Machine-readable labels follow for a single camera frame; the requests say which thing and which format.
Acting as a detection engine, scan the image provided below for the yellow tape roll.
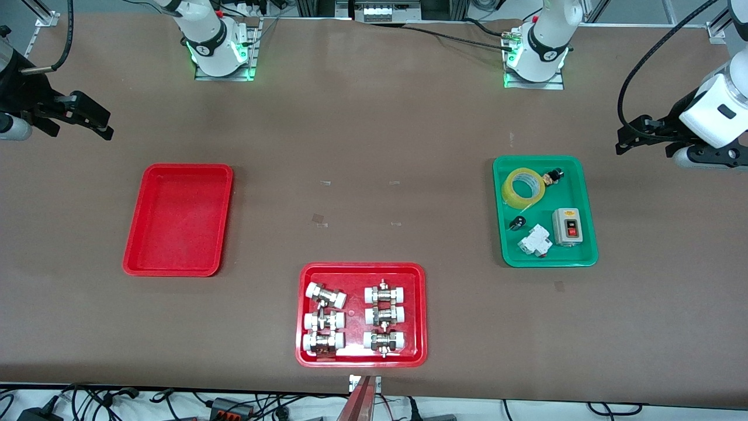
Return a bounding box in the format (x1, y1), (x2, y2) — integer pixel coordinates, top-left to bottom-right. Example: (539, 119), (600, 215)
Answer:
(501, 167), (546, 210)

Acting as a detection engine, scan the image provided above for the green plastic tray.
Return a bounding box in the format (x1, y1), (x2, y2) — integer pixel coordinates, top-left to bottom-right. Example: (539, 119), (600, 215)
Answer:
(492, 155), (599, 268)

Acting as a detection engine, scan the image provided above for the empty red plastic tray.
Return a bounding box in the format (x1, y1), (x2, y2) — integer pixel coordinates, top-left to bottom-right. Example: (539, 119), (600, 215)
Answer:
(122, 163), (234, 278)

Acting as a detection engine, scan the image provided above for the red tray with fittings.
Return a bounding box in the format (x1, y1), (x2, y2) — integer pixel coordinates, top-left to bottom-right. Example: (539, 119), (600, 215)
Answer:
(295, 262), (428, 368)

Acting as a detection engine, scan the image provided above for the silver aluminium profile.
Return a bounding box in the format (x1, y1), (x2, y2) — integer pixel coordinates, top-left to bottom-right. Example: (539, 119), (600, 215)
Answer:
(706, 0), (748, 43)
(22, 0), (61, 29)

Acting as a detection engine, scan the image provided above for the white circuit breaker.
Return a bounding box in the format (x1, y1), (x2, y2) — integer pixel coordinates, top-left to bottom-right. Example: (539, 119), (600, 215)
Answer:
(517, 225), (553, 258)

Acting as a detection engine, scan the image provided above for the grey electrical box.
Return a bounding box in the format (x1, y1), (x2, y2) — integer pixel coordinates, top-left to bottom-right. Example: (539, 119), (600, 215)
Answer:
(353, 0), (423, 24)

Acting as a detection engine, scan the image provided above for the metal white pipe fitting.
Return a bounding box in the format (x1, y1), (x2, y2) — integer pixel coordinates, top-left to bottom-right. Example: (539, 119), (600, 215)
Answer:
(305, 282), (348, 309)
(365, 305), (407, 327)
(302, 332), (345, 356)
(363, 329), (407, 358)
(364, 279), (407, 305)
(303, 310), (345, 332)

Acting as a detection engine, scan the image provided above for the black orange power strip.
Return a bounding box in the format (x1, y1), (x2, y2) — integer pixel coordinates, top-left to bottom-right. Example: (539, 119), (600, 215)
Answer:
(209, 398), (255, 419)

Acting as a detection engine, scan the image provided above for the red metal bar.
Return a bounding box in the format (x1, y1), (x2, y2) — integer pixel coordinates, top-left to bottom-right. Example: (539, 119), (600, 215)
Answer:
(336, 375), (375, 421)

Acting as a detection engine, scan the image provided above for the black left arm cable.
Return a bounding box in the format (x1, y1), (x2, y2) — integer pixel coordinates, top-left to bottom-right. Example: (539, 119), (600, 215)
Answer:
(618, 0), (719, 138)

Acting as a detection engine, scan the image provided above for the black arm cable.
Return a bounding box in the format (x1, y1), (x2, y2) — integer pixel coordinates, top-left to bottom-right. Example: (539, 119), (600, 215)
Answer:
(20, 0), (75, 75)
(618, 0), (719, 138)

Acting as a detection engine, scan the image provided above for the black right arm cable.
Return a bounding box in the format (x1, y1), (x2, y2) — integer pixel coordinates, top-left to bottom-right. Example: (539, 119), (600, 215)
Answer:
(20, 0), (75, 75)

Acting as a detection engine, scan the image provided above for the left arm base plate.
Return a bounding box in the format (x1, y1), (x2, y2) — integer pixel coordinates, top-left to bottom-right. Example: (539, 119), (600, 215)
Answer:
(504, 29), (565, 91)

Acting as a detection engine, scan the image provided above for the grey switch box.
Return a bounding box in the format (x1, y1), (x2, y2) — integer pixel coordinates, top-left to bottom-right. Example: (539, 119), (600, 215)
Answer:
(552, 208), (584, 246)

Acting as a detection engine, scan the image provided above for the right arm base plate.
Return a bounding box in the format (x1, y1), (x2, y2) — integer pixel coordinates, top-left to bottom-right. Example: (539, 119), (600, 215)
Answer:
(195, 18), (261, 81)

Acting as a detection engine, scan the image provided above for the thin black table cable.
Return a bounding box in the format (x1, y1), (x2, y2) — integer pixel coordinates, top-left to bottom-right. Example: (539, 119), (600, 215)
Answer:
(400, 25), (512, 52)

